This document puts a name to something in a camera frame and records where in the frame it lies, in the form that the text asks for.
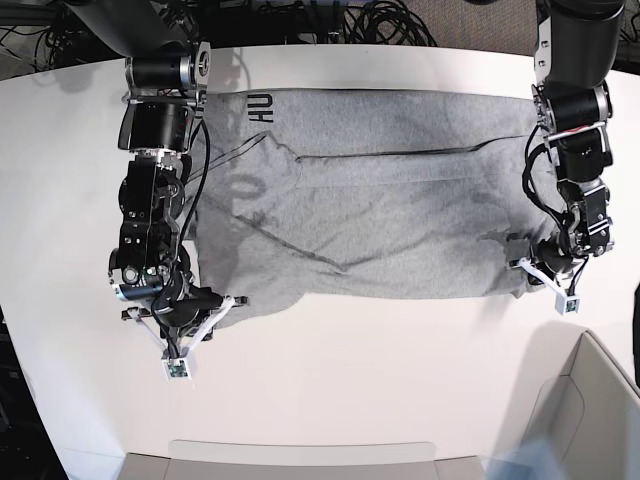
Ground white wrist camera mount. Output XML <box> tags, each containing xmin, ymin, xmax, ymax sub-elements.
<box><xmin>121</xmin><ymin>296</ymin><xmax>249</xmax><ymax>381</ymax></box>
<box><xmin>508</xmin><ymin>257</ymin><xmax>585</xmax><ymax>315</ymax></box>

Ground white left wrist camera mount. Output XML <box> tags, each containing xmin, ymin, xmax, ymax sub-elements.
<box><xmin>508</xmin><ymin>257</ymin><xmax>585</xmax><ymax>315</ymax></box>

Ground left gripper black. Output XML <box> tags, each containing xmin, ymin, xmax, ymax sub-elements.
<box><xmin>531</xmin><ymin>240</ymin><xmax>588</xmax><ymax>288</ymax></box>

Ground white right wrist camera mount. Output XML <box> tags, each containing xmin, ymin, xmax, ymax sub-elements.
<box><xmin>121</xmin><ymin>296</ymin><xmax>249</xmax><ymax>381</ymax></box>

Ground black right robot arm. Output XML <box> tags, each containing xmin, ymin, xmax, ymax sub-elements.
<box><xmin>67</xmin><ymin>1</ymin><xmax>222</xmax><ymax>349</ymax></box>

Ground coiled black cables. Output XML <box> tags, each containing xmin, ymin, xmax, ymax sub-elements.
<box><xmin>344</xmin><ymin>0</ymin><xmax>441</xmax><ymax>50</ymax></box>

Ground blue translucent object corner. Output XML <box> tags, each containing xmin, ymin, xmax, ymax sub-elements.
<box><xmin>485</xmin><ymin>433</ymin><xmax>566</xmax><ymax>480</ymax></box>

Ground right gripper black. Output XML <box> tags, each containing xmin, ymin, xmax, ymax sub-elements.
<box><xmin>149</xmin><ymin>279</ymin><xmax>224</xmax><ymax>343</ymax></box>

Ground grey tray bottom edge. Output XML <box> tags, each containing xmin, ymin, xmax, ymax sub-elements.
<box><xmin>118</xmin><ymin>440</ymin><xmax>486</xmax><ymax>479</ymax></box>

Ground grey T-shirt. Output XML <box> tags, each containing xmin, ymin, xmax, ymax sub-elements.
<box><xmin>187</xmin><ymin>90</ymin><xmax>555</xmax><ymax>325</ymax></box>

